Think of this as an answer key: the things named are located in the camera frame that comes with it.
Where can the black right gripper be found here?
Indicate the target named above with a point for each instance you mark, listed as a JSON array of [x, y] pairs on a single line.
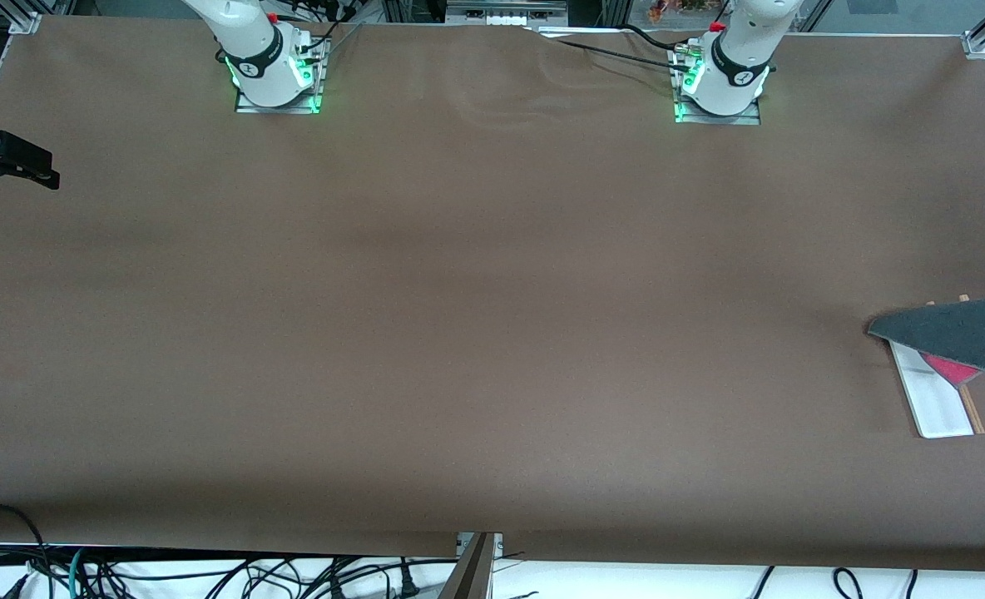
[[8, 157]]

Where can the pink towel with grey back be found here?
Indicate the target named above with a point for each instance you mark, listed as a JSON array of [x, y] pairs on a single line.
[[958, 333]]

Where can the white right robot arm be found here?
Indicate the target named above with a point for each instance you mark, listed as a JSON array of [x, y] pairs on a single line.
[[251, 50]]

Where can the brown table cover sheet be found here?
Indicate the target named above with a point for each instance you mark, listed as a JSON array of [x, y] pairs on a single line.
[[459, 333]]

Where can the grey power strip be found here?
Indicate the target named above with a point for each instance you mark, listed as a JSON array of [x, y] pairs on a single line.
[[505, 10]]

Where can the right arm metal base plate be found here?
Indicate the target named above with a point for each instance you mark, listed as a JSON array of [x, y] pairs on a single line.
[[293, 108]]

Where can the dark metal camera post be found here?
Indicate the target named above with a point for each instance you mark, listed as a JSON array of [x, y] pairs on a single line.
[[472, 574]]

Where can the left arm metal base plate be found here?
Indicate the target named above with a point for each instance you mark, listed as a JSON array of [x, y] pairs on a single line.
[[742, 120]]

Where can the white rack base plate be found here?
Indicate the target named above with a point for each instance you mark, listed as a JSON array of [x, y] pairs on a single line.
[[937, 412]]

